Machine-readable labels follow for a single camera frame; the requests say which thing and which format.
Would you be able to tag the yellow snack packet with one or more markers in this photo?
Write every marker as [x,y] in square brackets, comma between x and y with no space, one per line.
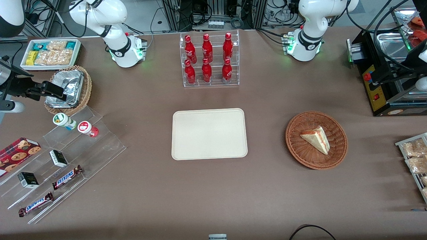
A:
[32,58]

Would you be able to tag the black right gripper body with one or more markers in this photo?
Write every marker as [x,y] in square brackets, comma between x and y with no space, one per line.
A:
[17,86]

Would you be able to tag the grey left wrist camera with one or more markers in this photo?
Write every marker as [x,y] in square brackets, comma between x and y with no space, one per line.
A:
[422,84]

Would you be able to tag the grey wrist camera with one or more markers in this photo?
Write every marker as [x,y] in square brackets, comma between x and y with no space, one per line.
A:
[11,106]
[422,84]

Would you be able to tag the white snack bin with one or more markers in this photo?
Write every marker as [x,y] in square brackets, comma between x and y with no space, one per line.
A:
[77,55]

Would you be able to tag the red gum bottle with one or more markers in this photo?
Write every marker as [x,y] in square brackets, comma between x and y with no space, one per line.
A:
[87,128]

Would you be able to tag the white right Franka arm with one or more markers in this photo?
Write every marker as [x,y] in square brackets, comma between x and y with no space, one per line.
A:
[116,13]

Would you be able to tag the red cola bottle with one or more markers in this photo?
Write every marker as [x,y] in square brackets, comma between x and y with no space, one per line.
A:
[227,71]
[206,71]
[190,73]
[190,50]
[207,48]
[228,46]

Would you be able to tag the small black box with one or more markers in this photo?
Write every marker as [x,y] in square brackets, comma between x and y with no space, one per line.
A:
[58,158]
[28,180]

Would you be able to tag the black machine with yellow panel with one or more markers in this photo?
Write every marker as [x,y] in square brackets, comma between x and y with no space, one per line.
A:
[383,100]

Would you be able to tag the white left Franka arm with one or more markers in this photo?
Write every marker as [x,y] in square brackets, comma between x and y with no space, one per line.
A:
[310,13]

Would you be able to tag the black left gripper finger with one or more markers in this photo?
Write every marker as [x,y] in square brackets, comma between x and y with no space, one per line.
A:
[383,77]

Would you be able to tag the silver foil tray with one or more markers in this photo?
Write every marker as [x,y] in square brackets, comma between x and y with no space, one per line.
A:
[71,85]

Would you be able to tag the clear cracker bag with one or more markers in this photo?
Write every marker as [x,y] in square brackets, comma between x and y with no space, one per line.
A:
[53,57]
[56,46]

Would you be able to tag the green gum bottle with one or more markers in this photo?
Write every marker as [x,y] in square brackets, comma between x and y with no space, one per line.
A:
[63,121]

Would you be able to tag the clear bag of snacks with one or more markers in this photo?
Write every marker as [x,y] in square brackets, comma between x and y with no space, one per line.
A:
[424,180]
[425,193]
[417,165]
[415,147]

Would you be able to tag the brown round wicker basket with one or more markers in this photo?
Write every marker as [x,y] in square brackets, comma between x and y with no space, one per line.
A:
[300,153]

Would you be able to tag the tan wicker basket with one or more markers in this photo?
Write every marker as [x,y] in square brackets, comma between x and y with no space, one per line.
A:
[87,86]

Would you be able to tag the red cookie box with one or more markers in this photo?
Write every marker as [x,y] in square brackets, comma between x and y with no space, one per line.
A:
[16,153]

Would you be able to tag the teal snack packet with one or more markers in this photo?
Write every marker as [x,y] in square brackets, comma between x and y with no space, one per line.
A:
[40,45]
[70,45]

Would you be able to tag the clear acrylic stepped display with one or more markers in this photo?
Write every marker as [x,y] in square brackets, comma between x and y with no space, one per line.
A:
[100,150]

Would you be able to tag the small grey device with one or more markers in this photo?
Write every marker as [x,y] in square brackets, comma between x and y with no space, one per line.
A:
[217,237]

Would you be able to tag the white power strip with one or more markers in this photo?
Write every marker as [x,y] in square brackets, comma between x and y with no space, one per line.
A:
[216,24]

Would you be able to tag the brown Snickers bar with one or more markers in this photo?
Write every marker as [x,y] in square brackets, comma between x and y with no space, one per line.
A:
[36,204]
[66,177]

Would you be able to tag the beige plastic tray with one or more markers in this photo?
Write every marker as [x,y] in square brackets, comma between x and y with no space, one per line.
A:
[209,134]

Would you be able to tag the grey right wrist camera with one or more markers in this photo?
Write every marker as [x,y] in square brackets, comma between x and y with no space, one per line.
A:
[11,106]

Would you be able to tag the red packaged food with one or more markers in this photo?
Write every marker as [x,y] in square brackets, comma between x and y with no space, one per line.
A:
[418,21]
[418,37]

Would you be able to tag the clear acrylic bottle rack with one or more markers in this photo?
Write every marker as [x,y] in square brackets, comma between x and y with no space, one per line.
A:
[233,80]

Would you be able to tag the wrapped triangle sandwich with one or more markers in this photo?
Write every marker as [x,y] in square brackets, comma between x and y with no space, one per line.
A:
[317,140]

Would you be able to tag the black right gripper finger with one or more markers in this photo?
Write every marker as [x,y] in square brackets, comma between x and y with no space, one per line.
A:
[35,94]
[53,89]

